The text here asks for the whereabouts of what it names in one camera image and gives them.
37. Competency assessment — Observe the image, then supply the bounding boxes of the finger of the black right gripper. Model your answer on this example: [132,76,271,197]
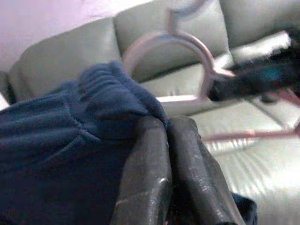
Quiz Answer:
[208,50,300,103]

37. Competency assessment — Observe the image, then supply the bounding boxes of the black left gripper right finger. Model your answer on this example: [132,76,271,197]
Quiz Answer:
[168,116,246,225]

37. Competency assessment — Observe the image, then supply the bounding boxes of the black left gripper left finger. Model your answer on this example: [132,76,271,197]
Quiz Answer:
[110,116,173,225]

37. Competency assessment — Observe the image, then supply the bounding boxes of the pink plastic hanger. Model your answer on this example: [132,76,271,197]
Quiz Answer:
[121,0,300,142]

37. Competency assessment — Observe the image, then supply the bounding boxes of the navy blue fleece garment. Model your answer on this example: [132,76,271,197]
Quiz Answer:
[0,60,258,225]

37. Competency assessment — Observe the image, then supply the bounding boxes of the grey leather sofa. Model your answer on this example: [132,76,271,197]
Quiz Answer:
[0,0,300,225]

